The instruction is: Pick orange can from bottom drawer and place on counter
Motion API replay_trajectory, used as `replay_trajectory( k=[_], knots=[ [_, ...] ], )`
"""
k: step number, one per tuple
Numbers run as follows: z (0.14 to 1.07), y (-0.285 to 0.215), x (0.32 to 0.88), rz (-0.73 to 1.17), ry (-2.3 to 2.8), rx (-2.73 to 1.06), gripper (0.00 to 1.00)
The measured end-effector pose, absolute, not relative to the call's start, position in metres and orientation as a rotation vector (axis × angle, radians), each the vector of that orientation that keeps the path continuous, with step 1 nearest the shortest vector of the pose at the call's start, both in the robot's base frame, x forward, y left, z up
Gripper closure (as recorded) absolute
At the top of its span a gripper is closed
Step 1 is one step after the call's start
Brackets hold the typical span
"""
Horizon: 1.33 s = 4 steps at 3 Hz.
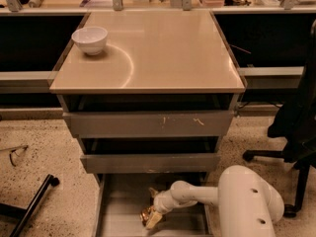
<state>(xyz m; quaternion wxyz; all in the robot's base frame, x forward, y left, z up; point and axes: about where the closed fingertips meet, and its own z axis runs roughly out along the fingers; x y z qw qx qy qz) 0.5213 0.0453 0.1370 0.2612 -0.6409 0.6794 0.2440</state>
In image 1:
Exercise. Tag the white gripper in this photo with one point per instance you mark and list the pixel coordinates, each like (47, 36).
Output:
(162, 203)

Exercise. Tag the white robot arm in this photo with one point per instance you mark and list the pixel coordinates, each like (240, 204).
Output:
(248, 205)

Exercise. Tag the grey bottom drawer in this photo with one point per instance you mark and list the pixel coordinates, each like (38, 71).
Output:
(122, 197)

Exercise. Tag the grey drawer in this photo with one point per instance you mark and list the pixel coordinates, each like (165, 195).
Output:
(144, 116)
(122, 197)
(150, 155)

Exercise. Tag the grey middle drawer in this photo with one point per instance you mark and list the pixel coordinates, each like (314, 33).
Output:
(150, 155)

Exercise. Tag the grey drawer cabinet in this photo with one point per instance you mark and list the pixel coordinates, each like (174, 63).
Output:
(152, 53)

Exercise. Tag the grey top drawer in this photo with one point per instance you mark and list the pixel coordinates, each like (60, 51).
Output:
(144, 116)

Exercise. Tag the black chair base leg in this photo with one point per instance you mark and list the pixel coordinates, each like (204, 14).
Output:
(22, 215)

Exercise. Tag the black office chair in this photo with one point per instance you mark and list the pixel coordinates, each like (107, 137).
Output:
(296, 122)

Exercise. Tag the white ceramic bowl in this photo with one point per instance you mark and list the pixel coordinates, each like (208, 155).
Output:
(90, 40)

